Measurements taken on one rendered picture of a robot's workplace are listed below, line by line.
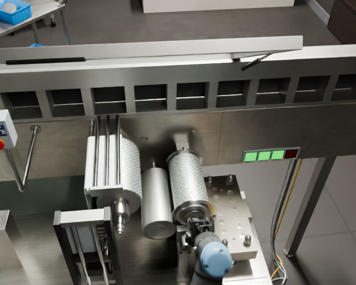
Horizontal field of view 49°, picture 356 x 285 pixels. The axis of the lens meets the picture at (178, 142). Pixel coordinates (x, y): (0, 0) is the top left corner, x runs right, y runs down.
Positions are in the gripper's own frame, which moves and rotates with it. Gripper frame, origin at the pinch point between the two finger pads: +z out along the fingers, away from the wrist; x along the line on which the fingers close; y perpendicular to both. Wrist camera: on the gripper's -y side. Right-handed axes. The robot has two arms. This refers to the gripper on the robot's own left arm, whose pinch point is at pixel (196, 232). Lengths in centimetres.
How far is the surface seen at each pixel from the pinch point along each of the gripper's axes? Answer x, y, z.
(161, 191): 9.9, 11.0, 18.5
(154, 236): 13.9, -4.9, 15.7
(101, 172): 29.7, 22.1, -0.1
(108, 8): 48, 201, 432
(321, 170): -77, 6, 70
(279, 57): -34, 57, 8
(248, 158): -29, 19, 37
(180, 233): 4.8, -2.7, 8.9
